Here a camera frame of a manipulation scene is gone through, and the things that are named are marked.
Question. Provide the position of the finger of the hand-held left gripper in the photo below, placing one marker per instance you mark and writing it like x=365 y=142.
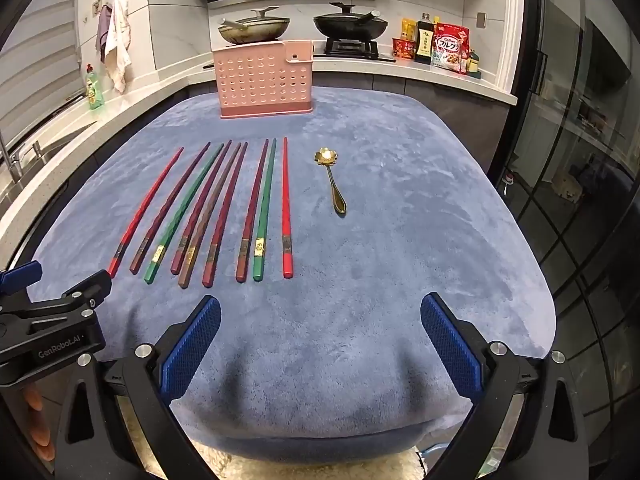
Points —
x=22 y=277
x=85 y=291

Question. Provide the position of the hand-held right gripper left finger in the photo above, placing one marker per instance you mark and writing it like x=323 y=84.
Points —
x=192 y=345

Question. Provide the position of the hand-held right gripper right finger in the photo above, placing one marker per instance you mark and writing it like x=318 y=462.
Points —
x=450 y=345

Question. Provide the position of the brown chopstick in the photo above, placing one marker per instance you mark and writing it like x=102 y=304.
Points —
x=210 y=220

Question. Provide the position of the dark red chopstick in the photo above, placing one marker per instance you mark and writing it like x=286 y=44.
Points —
x=228 y=210
x=254 y=210
x=201 y=210

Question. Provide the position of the gold flower-shaped spoon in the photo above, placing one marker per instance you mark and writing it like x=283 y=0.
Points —
x=324 y=156

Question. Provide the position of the pink perforated utensil holder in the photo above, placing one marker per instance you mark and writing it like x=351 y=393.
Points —
x=250 y=85

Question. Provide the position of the person's left hand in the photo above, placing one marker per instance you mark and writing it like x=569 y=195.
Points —
x=39 y=425

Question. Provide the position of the chrome faucet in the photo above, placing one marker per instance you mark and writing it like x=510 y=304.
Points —
x=12 y=160

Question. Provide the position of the sink soap dispenser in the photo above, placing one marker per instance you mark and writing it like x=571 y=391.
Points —
x=37 y=150

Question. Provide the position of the blue plush mat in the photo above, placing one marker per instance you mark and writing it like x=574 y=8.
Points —
x=375 y=235

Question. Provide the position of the steel sink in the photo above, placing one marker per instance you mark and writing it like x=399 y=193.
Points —
x=60 y=145

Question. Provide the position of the cream fluffy rug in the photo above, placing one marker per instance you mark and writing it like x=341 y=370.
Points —
x=325 y=470

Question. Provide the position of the green dish soap bottle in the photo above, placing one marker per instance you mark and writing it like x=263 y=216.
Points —
x=94 y=92

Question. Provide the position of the white window blinds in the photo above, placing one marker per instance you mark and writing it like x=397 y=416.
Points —
x=35 y=60

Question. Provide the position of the glass sliding door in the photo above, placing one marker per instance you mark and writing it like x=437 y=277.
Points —
x=575 y=135

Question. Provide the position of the white hanging towel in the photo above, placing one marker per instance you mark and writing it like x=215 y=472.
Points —
x=117 y=40

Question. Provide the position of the purple hanging cloth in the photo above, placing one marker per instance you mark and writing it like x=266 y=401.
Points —
x=102 y=25

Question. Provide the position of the red cereal bag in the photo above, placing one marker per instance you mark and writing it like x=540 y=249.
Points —
x=450 y=50

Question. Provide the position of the dark soy sauce bottle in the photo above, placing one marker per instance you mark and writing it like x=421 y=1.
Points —
x=424 y=40

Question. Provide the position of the beige frying pan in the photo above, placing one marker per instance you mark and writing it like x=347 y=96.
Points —
x=255 y=35

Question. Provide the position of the black gas stove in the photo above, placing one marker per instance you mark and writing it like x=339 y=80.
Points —
x=350 y=49

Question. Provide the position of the yellow bottle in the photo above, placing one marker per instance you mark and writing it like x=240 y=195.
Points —
x=409 y=29

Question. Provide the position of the glass pan lid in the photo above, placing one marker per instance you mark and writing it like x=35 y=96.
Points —
x=260 y=19

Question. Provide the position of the black wok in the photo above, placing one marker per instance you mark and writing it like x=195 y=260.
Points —
x=350 y=30

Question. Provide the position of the black wok lid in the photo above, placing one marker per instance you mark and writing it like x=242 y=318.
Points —
x=345 y=12

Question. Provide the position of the grey wall outlet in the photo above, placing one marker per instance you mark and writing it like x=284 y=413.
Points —
x=481 y=20

